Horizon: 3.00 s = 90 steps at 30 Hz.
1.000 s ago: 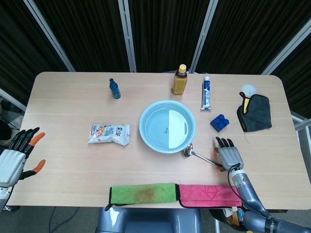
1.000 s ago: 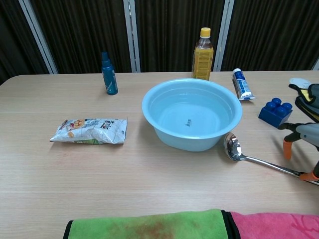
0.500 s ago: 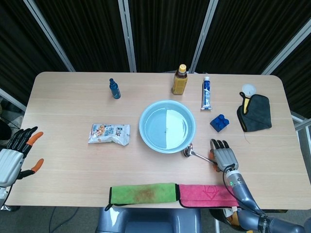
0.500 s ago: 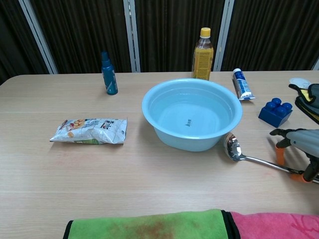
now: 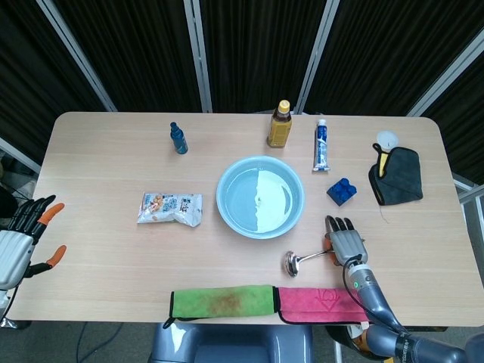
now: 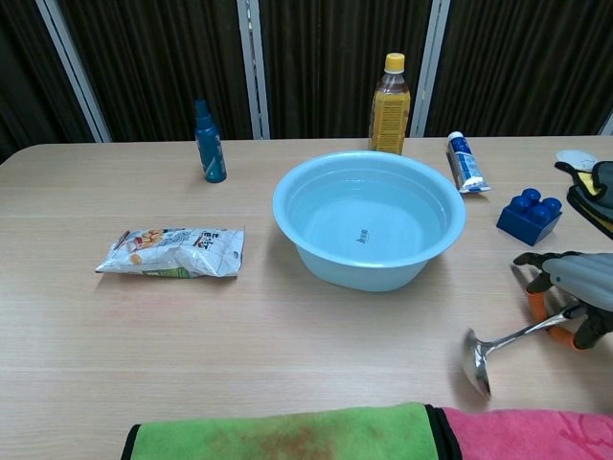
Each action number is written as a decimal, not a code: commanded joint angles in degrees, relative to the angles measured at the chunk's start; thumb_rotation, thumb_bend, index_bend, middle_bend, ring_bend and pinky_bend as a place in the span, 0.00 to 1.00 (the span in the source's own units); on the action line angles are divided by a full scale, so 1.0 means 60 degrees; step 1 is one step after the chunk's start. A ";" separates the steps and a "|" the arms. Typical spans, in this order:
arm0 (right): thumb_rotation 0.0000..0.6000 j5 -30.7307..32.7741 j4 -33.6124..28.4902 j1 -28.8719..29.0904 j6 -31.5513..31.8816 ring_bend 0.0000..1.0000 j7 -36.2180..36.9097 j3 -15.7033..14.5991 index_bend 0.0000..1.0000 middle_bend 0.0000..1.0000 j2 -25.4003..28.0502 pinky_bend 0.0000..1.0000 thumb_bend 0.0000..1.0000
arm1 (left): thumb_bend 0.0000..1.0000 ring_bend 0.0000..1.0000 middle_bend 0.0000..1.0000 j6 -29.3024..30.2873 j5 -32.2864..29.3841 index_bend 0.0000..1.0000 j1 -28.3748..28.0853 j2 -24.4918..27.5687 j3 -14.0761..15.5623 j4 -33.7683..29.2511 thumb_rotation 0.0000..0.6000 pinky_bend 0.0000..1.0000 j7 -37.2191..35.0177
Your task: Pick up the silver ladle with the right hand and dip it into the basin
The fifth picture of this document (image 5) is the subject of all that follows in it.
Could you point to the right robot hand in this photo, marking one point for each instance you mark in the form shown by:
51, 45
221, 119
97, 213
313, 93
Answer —
348, 246

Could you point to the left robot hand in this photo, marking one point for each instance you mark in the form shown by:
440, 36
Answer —
13, 246

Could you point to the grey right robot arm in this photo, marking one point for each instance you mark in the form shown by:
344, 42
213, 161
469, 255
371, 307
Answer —
378, 306

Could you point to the light blue plastic bowl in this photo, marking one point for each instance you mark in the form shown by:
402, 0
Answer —
236, 227

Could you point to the blue toy building block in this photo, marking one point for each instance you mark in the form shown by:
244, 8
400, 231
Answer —
341, 193

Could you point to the pink microfibre towel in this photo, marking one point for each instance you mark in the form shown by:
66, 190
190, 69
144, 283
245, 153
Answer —
314, 306

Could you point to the grey yellow folded cloth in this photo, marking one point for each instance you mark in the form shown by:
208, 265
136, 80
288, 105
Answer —
401, 177

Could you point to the black waste bin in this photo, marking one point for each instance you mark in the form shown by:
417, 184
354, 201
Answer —
340, 340

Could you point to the white blue toothpaste tube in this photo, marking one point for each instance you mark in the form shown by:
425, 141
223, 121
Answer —
321, 147

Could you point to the white round lid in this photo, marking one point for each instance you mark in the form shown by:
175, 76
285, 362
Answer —
387, 138

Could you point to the yellow tea bottle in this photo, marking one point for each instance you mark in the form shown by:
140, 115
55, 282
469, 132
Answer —
279, 132

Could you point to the green microfibre towel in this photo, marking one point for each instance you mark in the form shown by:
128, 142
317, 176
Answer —
223, 302

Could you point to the grey robot torso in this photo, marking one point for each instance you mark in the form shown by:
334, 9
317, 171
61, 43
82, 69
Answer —
230, 344

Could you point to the white snack bag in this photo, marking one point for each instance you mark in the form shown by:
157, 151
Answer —
170, 208

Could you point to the black fabric partition panel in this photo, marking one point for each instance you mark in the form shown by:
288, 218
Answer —
128, 53
26, 75
389, 49
261, 49
465, 113

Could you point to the blue spray bottle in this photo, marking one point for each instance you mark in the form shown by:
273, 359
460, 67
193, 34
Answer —
179, 141

